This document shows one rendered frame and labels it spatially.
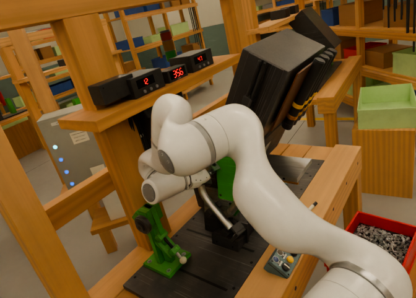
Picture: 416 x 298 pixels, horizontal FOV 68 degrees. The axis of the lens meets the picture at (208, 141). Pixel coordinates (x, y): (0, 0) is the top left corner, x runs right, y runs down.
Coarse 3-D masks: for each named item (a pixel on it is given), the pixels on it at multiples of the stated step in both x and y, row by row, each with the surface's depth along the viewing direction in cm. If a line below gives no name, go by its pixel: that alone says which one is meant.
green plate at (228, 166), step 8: (224, 160) 121; (232, 160) 119; (224, 168) 122; (232, 168) 119; (224, 176) 122; (232, 176) 120; (224, 184) 123; (232, 184) 121; (224, 192) 124; (232, 192) 121; (232, 200) 122
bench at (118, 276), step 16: (288, 144) 199; (352, 192) 179; (192, 208) 158; (352, 208) 183; (176, 224) 148; (128, 256) 135; (144, 256) 133; (112, 272) 129; (128, 272) 127; (96, 288) 122; (112, 288) 120
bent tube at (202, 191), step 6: (216, 162) 123; (210, 168) 122; (216, 168) 121; (204, 186) 128; (204, 192) 127; (204, 198) 127; (210, 198) 128; (210, 204) 126; (216, 210) 124; (222, 216) 123; (222, 222) 123; (228, 222) 122; (228, 228) 122
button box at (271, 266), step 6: (276, 252) 108; (270, 258) 109; (282, 258) 107; (294, 258) 109; (270, 264) 106; (276, 264) 105; (282, 264) 106; (288, 264) 106; (294, 264) 107; (270, 270) 107; (276, 270) 105; (282, 270) 104; (288, 270) 104; (282, 276) 105; (288, 276) 103
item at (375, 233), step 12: (360, 216) 123; (372, 216) 119; (348, 228) 116; (360, 228) 120; (372, 228) 119; (384, 228) 118; (396, 228) 115; (408, 228) 112; (372, 240) 112; (384, 240) 112; (396, 240) 112; (408, 240) 110; (396, 252) 106; (408, 252) 101; (324, 264) 104; (408, 264) 103
